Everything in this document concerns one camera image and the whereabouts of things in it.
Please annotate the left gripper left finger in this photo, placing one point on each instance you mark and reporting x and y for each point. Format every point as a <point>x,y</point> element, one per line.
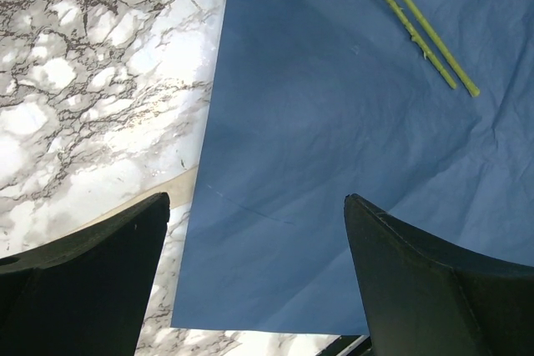
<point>85,293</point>

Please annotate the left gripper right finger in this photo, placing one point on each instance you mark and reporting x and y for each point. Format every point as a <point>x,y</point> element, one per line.
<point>425,296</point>

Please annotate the beige ribbon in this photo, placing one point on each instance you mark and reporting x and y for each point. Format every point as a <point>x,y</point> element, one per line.
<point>179,189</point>

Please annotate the blue wrapping paper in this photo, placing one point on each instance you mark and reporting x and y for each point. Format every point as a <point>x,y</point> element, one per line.
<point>314,100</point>

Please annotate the white rose stem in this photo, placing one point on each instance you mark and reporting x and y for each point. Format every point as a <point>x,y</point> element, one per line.
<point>420,42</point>

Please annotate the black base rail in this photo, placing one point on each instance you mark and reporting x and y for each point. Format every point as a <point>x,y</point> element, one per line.
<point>360,345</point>

